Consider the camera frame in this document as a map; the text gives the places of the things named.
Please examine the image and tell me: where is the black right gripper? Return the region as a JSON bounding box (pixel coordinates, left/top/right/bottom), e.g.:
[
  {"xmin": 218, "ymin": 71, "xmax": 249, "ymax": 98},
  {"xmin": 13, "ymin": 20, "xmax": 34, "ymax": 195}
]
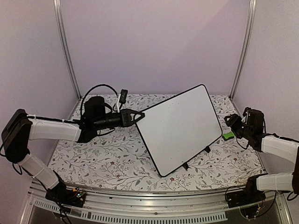
[{"xmin": 225, "ymin": 114, "xmax": 254, "ymax": 140}]

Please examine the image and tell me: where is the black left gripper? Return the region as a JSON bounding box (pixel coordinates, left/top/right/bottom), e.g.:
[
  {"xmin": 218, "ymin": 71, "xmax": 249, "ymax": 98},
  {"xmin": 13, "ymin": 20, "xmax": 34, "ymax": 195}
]
[{"xmin": 94, "ymin": 109, "xmax": 145, "ymax": 131}]

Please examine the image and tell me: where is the green black whiteboard eraser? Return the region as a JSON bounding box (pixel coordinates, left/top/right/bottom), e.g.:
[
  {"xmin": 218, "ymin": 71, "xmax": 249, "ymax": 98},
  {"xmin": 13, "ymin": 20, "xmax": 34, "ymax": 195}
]
[{"xmin": 222, "ymin": 131, "xmax": 235, "ymax": 141}]

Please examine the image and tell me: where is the white whiteboard black frame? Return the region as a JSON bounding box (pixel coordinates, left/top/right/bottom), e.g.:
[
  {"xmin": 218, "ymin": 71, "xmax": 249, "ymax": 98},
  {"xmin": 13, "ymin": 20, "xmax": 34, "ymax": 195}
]
[{"xmin": 136, "ymin": 84, "xmax": 223, "ymax": 177}]

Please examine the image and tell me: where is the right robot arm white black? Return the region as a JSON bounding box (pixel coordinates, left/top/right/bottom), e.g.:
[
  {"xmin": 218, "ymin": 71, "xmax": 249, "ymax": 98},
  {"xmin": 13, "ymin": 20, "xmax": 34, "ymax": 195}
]
[{"xmin": 224, "ymin": 107, "xmax": 299, "ymax": 203}]

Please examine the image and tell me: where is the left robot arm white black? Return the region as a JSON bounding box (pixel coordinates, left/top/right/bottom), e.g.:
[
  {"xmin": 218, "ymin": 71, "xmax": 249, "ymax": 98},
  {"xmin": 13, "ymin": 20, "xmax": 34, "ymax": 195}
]
[{"xmin": 1, "ymin": 96, "xmax": 145, "ymax": 203}]

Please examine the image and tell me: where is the black whiteboard stand clip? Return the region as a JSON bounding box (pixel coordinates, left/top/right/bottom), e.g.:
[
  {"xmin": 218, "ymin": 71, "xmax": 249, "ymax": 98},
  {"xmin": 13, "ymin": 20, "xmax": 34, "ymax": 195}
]
[
  {"xmin": 182, "ymin": 163, "xmax": 189, "ymax": 171},
  {"xmin": 205, "ymin": 146, "xmax": 211, "ymax": 153}
]

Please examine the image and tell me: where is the floral patterned table mat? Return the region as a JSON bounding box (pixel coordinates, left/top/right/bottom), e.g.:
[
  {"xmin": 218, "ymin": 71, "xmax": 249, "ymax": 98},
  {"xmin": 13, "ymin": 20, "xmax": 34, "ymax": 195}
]
[{"xmin": 46, "ymin": 94, "xmax": 266, "ymax": 192}]

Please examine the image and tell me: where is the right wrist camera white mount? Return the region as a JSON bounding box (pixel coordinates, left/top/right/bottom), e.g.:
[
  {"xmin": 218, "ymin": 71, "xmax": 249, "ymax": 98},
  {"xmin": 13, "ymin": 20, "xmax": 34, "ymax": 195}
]
[{"xmin": 242, "ymin": 108, "xmax": 249, "ymax": 124}]

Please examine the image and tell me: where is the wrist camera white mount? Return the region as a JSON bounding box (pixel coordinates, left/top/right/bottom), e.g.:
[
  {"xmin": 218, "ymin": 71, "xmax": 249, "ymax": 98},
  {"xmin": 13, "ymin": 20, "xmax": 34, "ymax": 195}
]
[
  {"xmin": 242, "ymin": 108, "xmax": 249, "ymax": 124},
  {"xmin": 113, "ymin": 89, "xmax": 128, "ymax": 112}
]

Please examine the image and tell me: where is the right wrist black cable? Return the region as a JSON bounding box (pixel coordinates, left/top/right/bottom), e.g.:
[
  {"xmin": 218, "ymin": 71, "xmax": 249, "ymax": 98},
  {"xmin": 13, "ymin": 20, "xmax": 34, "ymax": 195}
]
[{"xmin": 235, "ymin": 112, "xmax": 267, "ymax": 150}]

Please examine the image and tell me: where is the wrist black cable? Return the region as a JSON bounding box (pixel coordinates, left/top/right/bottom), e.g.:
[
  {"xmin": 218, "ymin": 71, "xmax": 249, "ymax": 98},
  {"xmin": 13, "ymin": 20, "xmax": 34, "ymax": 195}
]
[
  {"xmin": 235, "ymin": 112, "xmax": 267, "ymax": 150},
  {"xmin": 80, "ymin": 84, "xmax": 119, "ymax": 117}
]

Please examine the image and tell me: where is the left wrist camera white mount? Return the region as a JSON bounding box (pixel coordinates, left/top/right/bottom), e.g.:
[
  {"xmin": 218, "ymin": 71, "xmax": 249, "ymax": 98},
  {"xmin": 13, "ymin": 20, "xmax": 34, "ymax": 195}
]
[{"xmin": 113, "ymin": 89, "xmax": 128, "ymax": 112}]

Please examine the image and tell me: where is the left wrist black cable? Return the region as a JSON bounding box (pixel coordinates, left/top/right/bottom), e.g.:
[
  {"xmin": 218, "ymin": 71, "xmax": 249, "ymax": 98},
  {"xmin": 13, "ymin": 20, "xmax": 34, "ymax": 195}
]
[{"xmin": 80, "ymin": 84, "xmax": 119, "ymax": 117}]

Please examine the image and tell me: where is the right aluminium frame post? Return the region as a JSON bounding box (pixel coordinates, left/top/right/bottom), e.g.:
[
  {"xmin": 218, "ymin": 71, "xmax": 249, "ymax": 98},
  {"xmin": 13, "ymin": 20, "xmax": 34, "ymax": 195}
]
[{"xmin": 229, "ymin": 0, "xmax": 256, "ymax": 101}]

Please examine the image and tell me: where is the aluminium frame post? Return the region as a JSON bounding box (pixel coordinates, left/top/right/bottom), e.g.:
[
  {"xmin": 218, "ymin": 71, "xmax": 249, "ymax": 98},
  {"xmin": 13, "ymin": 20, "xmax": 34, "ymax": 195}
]
[
  {"xmin": 53, "ymin": 0, "xmax": 81, "ymax": 99},
  {"xmin": 229, "ymin": 0, "xmax": 256, "ymax": 101}
]

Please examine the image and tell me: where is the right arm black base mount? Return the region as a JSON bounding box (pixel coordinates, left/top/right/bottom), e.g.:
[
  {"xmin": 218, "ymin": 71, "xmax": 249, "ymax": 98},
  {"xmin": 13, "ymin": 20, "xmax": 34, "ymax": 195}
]
[{"xmin": 225, "ymin": 186, "xmax": 266, "ymax": 208}]

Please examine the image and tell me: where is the front aluminium rail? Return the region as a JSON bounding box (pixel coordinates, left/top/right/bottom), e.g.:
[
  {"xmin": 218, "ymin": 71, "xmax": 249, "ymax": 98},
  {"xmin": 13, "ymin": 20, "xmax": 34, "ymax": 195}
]
[{"xmin": 20, "ymin": 181, "xmax": 294, "ymax": 224}]

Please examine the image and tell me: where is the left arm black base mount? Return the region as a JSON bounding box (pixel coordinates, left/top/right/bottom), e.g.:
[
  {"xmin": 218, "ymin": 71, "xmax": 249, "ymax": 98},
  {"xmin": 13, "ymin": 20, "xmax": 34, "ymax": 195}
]
[{"xmin": 45, "ymin": 185, "xmax": 86, "ymax": 208}]

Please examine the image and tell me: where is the left aluminium frame post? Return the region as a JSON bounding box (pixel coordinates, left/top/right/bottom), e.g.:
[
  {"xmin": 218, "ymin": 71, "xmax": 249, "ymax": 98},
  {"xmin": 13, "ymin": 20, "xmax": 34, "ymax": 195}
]
[{"xmin": 53, "ymin": 0, "xmax": 81, "ymax": 99}]

